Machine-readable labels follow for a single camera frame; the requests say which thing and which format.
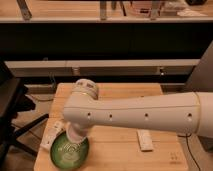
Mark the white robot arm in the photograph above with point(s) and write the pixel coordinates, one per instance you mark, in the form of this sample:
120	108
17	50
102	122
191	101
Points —
190	112

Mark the green ceramic bowl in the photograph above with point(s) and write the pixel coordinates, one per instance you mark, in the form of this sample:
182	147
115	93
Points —
66	155

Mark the black office chair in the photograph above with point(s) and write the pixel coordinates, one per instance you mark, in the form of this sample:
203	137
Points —
13	100

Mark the wooden bench rail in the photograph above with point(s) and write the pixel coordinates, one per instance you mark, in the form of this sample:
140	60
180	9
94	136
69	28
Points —
102	67

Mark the white tube with cap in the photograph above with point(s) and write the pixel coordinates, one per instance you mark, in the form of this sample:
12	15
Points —
51	135

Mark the white remote control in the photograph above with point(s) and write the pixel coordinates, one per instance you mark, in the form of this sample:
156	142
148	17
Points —
145	140

